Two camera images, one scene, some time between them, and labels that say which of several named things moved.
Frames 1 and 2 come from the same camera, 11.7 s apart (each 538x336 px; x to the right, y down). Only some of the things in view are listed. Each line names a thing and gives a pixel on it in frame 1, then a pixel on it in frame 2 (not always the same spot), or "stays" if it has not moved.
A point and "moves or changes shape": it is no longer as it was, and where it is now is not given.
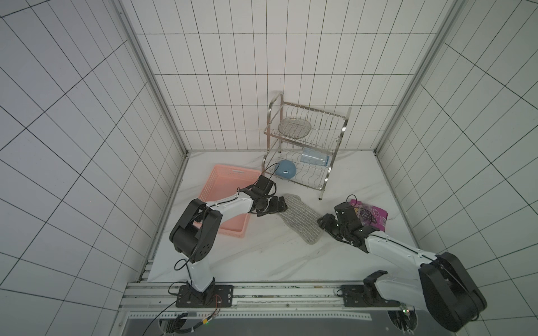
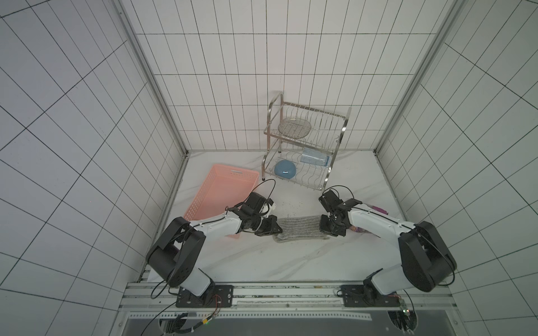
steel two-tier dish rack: [302, 143] stays
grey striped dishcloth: [301, 218] moves or changes shape
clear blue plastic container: [311, 156] stays
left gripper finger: [277, 205] -> [269, 226]
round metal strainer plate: [295, 127] stays
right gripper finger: [329, 223] stays
